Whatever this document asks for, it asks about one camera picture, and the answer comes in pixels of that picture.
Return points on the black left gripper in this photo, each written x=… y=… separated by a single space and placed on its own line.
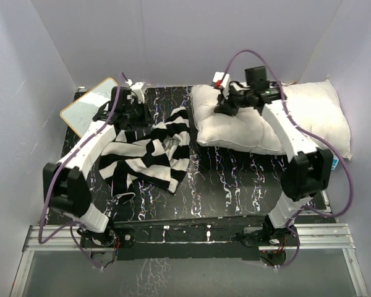
x=146 y=118

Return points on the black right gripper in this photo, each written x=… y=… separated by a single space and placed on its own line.
x=223 y=106

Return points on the black white striped pillowcase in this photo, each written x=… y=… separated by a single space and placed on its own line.
x=160 y=157

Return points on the white pillow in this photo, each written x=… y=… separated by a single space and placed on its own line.
x=312 y=113

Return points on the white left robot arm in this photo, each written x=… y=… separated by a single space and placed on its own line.
x=65 y=182

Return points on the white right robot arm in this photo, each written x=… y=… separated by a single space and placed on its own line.
x=309 y=166

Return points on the yellow framed whiteboard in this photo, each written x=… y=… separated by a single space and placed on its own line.
x=79 y=114

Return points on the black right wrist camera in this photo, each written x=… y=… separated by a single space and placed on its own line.
x=256 y=77

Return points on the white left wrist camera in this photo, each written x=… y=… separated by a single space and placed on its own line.
x=136 y=85

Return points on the aluminium table frame rail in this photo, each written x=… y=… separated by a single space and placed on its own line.
x=193 y=260

